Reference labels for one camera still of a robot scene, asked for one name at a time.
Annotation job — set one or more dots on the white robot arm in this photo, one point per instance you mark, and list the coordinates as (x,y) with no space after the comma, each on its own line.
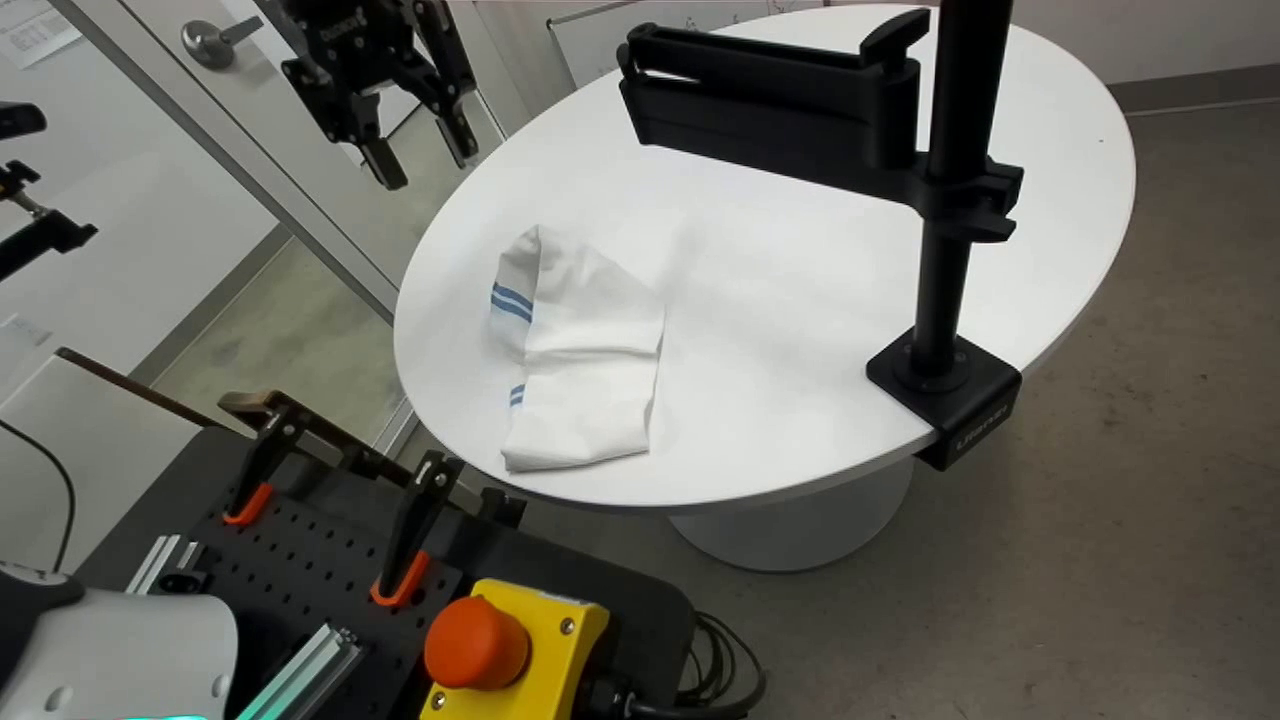
(122,661)

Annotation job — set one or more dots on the white paper sheet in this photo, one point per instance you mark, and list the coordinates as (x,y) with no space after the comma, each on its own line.
(33,26)

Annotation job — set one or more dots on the black perforated mounting board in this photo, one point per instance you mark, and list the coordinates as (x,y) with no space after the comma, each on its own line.
(323,562)

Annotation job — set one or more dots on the white door with window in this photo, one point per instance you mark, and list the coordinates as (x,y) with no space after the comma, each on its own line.
(400,134)

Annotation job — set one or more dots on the yellow emergency stop red button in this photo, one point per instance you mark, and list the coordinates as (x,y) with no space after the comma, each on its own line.
(560,640)

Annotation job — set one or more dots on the white tea towel blue stripes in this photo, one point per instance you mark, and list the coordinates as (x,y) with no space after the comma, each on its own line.
(584,363)

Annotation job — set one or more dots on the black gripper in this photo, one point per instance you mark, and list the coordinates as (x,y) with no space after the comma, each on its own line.
(354,52)

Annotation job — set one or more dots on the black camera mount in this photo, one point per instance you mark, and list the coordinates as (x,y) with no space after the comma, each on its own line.
(46,239)

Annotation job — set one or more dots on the white table pedestal base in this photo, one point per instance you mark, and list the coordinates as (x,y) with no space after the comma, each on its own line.
(800,525)

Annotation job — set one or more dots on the aluminium extrusion rail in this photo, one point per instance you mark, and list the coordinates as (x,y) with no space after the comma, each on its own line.
(304,667)
(159,562)

